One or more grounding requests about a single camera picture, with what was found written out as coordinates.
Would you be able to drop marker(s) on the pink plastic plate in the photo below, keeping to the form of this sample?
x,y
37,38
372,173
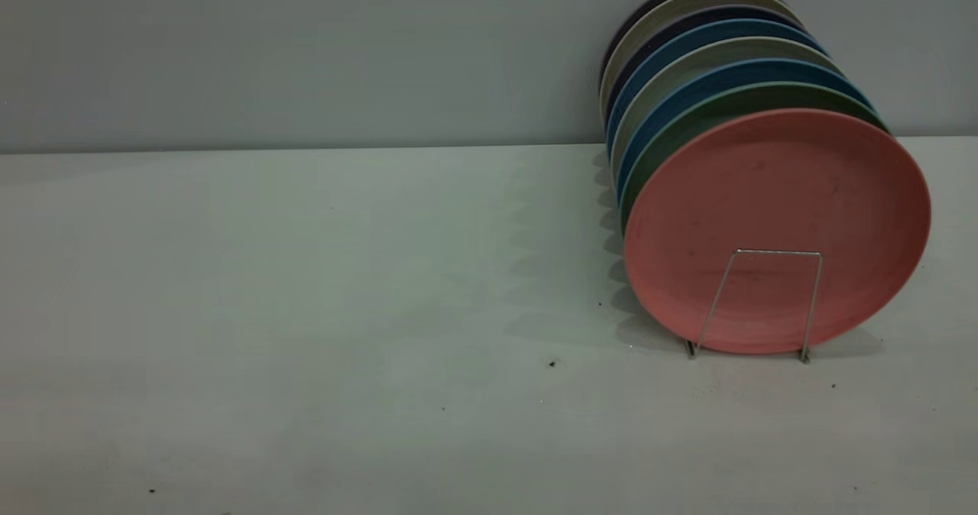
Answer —
x,y
779,217

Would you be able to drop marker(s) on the green plastic plate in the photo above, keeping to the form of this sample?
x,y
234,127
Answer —
x,y
688,125

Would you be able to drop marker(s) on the blue plastic plate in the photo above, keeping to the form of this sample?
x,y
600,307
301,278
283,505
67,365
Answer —
x,y
657,55
680,102

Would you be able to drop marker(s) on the beige plastic plate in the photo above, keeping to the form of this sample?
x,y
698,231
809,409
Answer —
x,y
665,76
649,18

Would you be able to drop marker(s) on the dark navy plastic plate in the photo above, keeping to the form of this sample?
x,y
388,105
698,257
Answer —
x,y
649,35

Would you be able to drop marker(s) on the dark purple plastic plate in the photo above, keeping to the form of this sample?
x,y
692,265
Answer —
x,y
649,1

